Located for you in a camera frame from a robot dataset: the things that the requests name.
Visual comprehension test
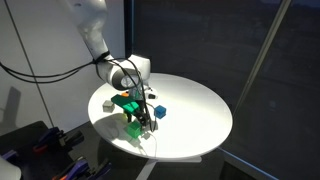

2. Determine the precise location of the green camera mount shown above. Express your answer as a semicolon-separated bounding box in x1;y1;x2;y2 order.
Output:
111;94;140;114

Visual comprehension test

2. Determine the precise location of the yellow-green block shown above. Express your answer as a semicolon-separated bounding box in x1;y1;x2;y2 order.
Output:
123;113;128;120

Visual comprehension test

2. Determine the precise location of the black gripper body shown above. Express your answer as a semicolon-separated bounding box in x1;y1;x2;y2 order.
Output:
135;100;149;123

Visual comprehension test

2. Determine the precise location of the purple orange clamp upper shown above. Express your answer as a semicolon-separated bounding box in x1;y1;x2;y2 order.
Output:
32;127;64;153

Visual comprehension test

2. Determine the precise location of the purple clamp lower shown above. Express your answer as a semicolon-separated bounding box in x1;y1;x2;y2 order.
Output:
52;158;112;180

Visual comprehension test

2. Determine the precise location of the blue block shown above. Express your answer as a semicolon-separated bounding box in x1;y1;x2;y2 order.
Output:
154;105;166;119

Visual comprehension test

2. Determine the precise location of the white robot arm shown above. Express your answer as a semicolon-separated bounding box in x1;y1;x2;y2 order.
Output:
58;0;152;127

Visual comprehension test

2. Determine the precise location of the orange block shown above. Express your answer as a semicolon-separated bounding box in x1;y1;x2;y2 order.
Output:
121;93;129;97

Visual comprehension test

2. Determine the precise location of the grey block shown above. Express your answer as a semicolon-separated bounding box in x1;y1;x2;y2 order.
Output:
102;100;115;113

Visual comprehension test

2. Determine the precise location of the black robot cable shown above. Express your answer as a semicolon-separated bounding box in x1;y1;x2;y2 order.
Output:
0;57;159;132

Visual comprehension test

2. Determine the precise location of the green block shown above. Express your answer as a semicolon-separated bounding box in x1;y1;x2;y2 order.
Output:
125;121;142;139

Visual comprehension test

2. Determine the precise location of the black clamp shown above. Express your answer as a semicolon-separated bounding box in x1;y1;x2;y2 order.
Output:
64;131;84;147

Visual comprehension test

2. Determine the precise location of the white round table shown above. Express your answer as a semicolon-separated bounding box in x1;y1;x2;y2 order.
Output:
88;73;233;180

